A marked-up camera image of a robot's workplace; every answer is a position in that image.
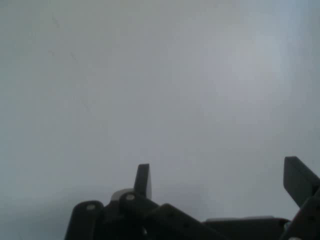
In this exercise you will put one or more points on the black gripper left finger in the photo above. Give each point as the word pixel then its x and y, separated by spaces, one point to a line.
pixel 140 215

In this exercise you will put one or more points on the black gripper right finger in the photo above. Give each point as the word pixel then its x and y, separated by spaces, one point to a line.
pixel 297 180

